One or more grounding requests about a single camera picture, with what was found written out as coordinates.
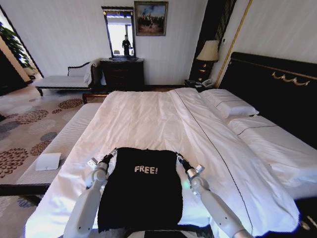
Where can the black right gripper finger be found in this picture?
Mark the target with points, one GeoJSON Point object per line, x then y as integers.
{"type": "Point", "coordinates": [177, 155]}
{"type": "Point", "coordinates": [182, 157]}

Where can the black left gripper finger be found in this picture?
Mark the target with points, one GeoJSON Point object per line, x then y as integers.
{"type": "Point", "coordinates": [114, 155]}
{"type": "Point", "coordinates": [110, 152]}

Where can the black T-shirt FREE print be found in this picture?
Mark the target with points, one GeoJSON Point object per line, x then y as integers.
{"type": "Point", "coordinates": [141, 193]}

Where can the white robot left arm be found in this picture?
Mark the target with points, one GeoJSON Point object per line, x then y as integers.
{"type": "Point", "coordinates": [81, 213]}

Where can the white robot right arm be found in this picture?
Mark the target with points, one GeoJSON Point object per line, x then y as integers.
{"type": "Point", "coordinates": [218, 210]}

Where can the white striped bed bench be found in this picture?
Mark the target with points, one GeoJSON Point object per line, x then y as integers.
{"type": "Point", "coordinates": [62, 148]}

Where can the white duvet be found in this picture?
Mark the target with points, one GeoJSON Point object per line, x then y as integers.
{"type": "Point", "coordinates": [148, 119]}

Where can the white folded card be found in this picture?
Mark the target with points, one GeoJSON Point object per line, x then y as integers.
{"type": "Point", "coordinates": [48, 161]}

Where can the plump white pillow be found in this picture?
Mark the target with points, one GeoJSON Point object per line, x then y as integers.
{"type": "Point", "coordinates": [230, 104]}

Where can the dark nightstand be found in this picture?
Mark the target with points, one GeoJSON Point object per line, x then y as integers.
{"type": "Point", "coordinates": [194, 85]}

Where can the white robot front shell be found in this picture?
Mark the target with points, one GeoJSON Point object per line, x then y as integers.
{"type": "Point", "coordinates": [161, 234]}

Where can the flat white pillow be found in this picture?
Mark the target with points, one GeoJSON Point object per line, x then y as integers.
{"type": "Point", "coordinates": [250, 125]}

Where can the white telephone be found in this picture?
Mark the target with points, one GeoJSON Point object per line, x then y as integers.
{"type": "Point", "coordinates": [207, 82]}

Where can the dark wooden dresser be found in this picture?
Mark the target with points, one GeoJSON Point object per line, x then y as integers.
{"type": "Point", "coordinates": [122, 74]}

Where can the white chaise longue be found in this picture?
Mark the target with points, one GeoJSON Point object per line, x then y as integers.
{"type": "Point", "coordinates": [67, 80]}

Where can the white sheeted mattress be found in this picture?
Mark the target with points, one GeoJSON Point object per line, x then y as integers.
{"type": "Point", "coordinates": [284, 153]}

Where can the person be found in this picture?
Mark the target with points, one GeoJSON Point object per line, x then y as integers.
{"type": "Point", "coordinates": [126, 45]}

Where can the table lamp cream shade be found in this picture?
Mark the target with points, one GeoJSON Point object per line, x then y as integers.
{"type": "Point", "coordinates": [208, 52]}

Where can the black headboard gold ornament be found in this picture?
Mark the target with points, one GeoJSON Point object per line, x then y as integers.
{"type": "Point", "coordinates": [277, 94]}

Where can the dark framed mirror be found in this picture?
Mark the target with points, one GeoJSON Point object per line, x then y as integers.
{"type": "Point", "coordinates": [120, 32]}

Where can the framed painting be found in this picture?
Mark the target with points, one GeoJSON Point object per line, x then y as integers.
{"type": "Point", "coordinates": [150, 18]}

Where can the green potted plant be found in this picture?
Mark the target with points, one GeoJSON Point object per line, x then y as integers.
{"type": "Point", "coordinates": [13, 44]}

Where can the dark bed frame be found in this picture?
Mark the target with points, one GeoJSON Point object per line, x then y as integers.
{"type": "Point", "coordinates": [307, 218]}

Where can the dark wall panel gold stripes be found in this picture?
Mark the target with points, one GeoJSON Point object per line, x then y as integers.
{"type": "Point", "coordinates": [213, 24]}

